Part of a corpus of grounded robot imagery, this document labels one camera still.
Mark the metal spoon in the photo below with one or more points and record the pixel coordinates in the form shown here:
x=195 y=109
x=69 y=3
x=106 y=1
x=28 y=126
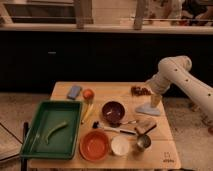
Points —
x=128 y=122

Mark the dark red grape bunch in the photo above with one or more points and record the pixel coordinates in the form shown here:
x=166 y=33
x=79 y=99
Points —
x=139 y=91

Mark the light blue cloth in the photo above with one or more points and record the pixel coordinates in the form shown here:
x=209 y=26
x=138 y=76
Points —
x=146 y=108

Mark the green plastic tray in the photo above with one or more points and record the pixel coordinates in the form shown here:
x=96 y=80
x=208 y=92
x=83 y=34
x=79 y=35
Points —
x=63 y=142

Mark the green bean pod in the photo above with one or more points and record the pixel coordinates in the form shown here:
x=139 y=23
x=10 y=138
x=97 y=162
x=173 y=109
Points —
x=53 y=130

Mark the blue sponge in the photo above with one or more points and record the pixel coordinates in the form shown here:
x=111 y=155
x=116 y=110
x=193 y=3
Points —
x=74 y=92

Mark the orange red bowl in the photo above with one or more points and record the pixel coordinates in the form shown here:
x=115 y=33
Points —
x=94 y=146

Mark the metal cup with black handle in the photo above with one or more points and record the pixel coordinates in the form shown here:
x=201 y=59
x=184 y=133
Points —
x=143 y=140

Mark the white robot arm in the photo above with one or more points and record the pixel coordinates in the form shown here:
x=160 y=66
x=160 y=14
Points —
x=175 y=70

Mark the white small bowl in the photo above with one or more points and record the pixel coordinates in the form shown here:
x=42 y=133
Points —
x=120 y=145

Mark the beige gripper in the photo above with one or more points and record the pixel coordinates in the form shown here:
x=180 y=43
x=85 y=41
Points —
x=155 y=100

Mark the orange fruit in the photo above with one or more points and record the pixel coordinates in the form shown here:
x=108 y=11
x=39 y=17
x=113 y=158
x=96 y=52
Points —
x=88 y=94

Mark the dark maroon bowl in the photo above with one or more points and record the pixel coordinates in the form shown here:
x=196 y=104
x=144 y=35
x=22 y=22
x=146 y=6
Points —
x=113 y=111

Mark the brown wooden block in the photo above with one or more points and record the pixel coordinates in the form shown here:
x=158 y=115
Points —
x=145 y=126

